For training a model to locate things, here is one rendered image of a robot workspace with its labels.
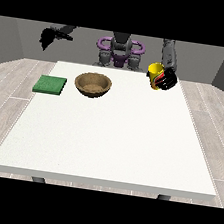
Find green square pad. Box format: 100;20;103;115
31;73;68;97

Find dark table leg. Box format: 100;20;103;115
156;193;172;202
31;176;47;184

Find brown wooden bowl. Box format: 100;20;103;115
72;70;114;101

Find grey robot trunk purple rings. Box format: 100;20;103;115
92;29;149;74

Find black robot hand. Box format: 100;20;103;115
153;65;181;93
37;26;75;56

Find yellow cup with melon print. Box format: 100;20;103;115
145;61;168;92

